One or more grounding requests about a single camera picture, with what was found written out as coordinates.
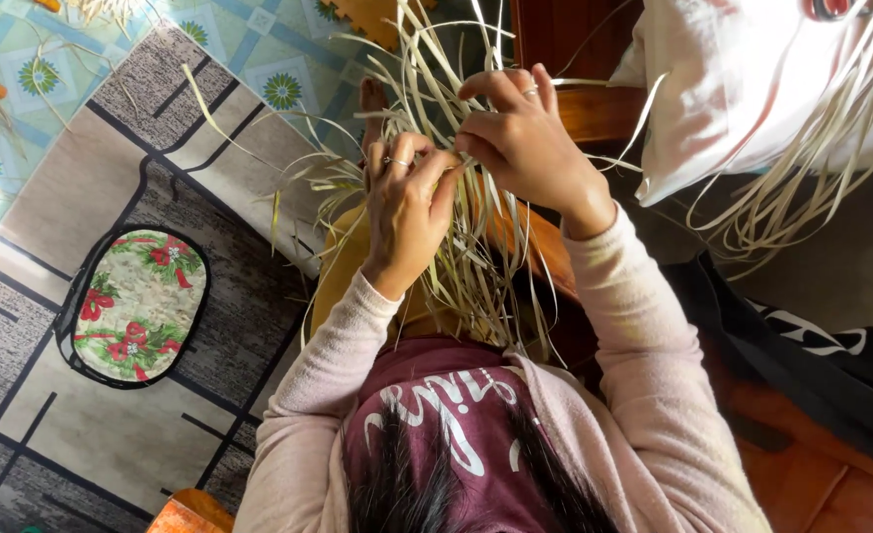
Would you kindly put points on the yellow trousers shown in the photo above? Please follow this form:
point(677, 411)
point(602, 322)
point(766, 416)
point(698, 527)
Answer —
point(347, 266)

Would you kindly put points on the oval floral mat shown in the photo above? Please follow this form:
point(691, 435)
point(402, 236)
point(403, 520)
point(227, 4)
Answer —
point(136, 307)

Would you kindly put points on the hanging bunch of straw strips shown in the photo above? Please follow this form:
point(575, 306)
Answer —
point(814, 170)

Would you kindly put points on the black bag with white print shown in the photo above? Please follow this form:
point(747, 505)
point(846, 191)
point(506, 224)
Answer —
point(777, 370)

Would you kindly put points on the maroon printed shirt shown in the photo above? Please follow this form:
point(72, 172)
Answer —
point(444, 414)

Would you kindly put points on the white pillow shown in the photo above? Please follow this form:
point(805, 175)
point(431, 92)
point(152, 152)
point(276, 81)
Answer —
point(725, 89)

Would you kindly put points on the person's foot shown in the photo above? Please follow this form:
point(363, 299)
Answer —
point(373, 103)

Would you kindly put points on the loose straw scraps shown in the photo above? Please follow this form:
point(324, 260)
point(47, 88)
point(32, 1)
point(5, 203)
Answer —
point(107, 9)

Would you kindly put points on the bundle of pale straw strips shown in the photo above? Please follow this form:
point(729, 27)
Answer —
point(473, 274)

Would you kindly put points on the brown wooden furniture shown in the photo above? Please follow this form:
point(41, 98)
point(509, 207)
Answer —
point(592, 115)

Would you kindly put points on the person's left hand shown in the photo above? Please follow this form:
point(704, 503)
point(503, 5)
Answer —
point(403, 222)

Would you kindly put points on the grey brown seat cover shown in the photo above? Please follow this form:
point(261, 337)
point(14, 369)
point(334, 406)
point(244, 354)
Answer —
point(851, 289)

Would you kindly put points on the grey patterned rug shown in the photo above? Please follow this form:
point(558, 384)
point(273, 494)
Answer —
point(73, 192)

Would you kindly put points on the orange foam puzzle mat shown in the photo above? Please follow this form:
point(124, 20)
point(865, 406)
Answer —
point(366, 18)

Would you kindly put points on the orange wooden stool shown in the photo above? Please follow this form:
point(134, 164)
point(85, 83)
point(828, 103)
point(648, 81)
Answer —
point(188, 514)

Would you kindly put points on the person's right hand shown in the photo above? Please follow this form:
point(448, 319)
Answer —
point(533, 155)

